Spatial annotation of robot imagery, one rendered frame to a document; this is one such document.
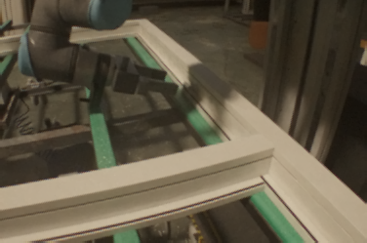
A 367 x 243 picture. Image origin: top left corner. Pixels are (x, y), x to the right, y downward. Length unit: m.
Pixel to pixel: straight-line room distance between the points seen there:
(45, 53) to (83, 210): 0.33
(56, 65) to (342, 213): 0.55
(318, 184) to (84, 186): 0.31
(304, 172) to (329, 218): 0.07
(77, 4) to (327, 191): 0.48
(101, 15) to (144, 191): 0.29
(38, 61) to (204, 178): 0.39
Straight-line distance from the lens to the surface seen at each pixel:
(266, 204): 0.44
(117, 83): 0.58
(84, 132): 0.69
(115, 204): 0.38
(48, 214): 0.39
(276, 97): 1.02
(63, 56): 0.59
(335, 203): 0.38
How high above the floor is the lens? 1.19
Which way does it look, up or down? 29 degrees down
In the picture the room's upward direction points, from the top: straight up
